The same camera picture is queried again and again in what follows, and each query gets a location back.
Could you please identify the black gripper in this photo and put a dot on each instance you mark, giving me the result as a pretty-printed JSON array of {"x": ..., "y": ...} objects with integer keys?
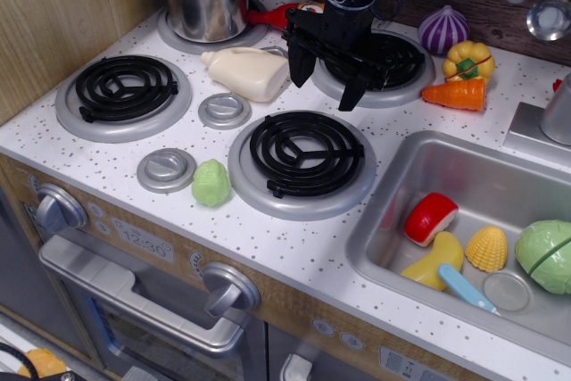
[{"x": 340, "y": 36}]

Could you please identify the light green toy broccoli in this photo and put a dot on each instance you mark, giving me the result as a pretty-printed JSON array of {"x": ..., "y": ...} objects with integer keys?
[{"x": 211, "y": 186}]

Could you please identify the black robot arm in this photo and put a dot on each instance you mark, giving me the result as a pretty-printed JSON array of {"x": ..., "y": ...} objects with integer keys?
[{"x": 342, "y": 36}]

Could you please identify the small grey knob behind jug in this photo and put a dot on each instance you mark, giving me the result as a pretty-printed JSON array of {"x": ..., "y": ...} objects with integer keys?
[{"x": 276, "y": 50}]

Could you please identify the cream toy milk jug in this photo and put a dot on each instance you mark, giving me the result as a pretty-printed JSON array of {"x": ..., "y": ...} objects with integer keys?
[{"x": 254, "y": 74}]

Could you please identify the back right coil burner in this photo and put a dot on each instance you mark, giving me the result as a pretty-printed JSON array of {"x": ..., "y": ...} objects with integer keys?
[{"x": 409, "y": 69}]

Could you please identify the red toy ketchup bottle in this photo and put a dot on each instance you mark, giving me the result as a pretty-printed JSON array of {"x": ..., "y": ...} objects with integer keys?
[{"x": 276, "y": 18}]

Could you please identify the front black coil burner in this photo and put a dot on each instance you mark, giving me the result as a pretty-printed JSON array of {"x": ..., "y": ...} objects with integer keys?
[{"x": 301, "y": 165}]

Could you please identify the black coil burner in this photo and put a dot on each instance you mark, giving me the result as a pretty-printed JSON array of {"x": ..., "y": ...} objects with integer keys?
[
  {"x": 123, "y": 99},
  {"x": 301, "y": 165}
]

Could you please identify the upper grey stove knob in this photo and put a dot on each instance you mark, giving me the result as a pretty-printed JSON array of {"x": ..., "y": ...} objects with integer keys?
[{"x": 224, "y": 111}]

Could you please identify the grey stove knob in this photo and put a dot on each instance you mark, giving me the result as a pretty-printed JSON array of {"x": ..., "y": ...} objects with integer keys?
[
  {"x": 224, "y": 111},
  {"x": 166, "y": 170}
]

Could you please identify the purple striped toy onion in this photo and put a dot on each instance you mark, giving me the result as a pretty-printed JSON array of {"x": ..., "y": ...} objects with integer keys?
[{"x": 442, "y": 29}]

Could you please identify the yellow toy bell pepper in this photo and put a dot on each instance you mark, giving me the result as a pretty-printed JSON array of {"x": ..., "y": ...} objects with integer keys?
[{"x": 468, "y": 60}]

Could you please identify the orange toy carrot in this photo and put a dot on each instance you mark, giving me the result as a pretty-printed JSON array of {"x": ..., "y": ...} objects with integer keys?
[{"x": 464, "y": 94}]

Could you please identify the red toy cheese wedge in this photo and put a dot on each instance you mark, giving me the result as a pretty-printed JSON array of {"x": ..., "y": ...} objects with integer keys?
[{"x": 432, "y": 215}]

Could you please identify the silver sink basin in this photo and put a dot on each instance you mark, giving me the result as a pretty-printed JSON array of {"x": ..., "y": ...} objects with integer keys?
[{"x": 490, "y": 188}]

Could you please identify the lower grey stove knob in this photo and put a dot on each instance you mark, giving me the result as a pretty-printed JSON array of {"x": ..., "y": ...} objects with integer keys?
[{"x": 166, "y": 170}]

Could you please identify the left black coil burner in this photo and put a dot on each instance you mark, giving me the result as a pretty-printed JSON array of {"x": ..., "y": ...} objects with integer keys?
[{"x": 123, "y": 99}]

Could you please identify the yellow toy banana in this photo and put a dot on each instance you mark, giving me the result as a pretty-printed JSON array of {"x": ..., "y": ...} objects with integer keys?
[{"x": 446, "y": 249}]

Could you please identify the hanging silver ladle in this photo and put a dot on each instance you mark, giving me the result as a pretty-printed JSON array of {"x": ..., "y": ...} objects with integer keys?
[{"x": 549, "y": 20}]

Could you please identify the yellow toy corn piece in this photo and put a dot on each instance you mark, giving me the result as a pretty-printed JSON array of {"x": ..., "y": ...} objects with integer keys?
[{"x": 488, "y": 249}]

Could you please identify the right oven dial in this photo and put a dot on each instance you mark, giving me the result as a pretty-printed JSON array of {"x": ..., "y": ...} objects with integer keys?
[{"x": 228, "y": 289}]

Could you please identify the oven dial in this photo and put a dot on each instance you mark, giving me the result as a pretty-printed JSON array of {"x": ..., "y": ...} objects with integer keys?
[
  {"x": 228, "y": 289},
  {"x": 58, "y": 209}
]

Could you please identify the green toy cabbage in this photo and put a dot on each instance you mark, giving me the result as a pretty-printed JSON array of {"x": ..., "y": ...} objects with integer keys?
[{"x": 543, "y": 251}]

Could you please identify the left oven dial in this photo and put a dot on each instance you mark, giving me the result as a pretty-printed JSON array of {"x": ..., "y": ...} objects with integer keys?
[{"x": 58, "y": 209}]

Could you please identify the orange object on floor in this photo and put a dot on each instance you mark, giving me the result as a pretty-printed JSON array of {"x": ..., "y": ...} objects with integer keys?
[{"x": 45, "y": 362}]

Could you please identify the blue handled toy knife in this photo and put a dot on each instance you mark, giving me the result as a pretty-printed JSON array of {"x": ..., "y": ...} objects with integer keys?
[{"x": 463, "y": 288}]

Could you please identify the grey cabinet door handle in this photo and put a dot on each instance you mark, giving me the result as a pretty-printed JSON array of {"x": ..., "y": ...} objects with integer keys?
[{"x": 295, "y": 368}]

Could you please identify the grey oven door handle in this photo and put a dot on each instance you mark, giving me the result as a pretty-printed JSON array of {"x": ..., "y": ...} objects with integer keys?
[{"x": 108, "y": 282}]

